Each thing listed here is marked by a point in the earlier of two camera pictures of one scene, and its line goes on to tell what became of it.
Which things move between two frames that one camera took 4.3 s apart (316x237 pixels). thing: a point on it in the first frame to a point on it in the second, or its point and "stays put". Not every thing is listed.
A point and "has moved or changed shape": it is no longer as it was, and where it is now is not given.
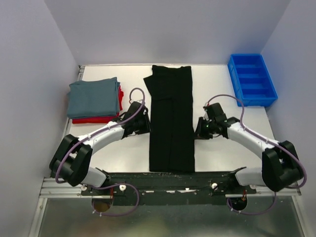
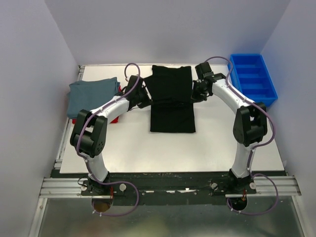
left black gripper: (146, 127) to (147, 101)
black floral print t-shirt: (172, 148) has moved or changed shape
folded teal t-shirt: (86, 99) stays put
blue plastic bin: (251, 81) stays put
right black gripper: (199, 133) to (195, 97)
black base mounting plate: (168, 188) stays put
